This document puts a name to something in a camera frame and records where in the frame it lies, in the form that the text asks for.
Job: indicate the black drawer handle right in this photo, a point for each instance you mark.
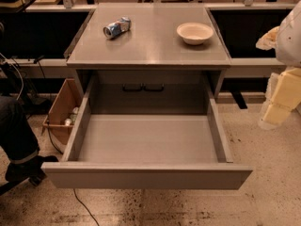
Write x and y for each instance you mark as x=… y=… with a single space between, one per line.
x=154 y=87

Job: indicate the black drawer handle left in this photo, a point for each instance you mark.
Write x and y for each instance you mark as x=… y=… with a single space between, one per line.
x=132 y=87

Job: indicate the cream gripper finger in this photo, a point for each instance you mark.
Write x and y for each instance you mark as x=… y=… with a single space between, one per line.
x=272 y=116

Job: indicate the open grey top drawer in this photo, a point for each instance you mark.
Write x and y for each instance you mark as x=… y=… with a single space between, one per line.
x=147 y=151

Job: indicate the redbull can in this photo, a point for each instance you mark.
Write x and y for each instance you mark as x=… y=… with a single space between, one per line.
x=118 y=27

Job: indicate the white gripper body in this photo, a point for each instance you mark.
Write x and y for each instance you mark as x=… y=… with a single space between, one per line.
x=290 y=41

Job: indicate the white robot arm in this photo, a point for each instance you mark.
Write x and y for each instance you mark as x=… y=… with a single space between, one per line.
x=285 y=40

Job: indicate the person's dark trouser leg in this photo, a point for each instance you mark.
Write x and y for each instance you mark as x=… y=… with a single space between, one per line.
x=16 y=136

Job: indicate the white bottle in box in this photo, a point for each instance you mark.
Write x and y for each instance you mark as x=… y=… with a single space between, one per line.
x=67 y=122

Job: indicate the white paper bowl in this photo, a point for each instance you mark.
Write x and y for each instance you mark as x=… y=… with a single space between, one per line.
x=194 y=33

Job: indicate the black drawer handle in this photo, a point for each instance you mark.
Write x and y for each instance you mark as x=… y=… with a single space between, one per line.
x=154 y=87
x=132 y=87

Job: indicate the grey cabinet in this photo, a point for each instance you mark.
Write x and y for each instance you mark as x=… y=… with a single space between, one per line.
x=151 y=52

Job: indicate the black shoe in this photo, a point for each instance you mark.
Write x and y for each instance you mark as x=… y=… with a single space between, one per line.
x=31 y=168

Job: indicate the cardboard box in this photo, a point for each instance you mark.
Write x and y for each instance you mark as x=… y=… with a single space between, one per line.
x=65 y=102

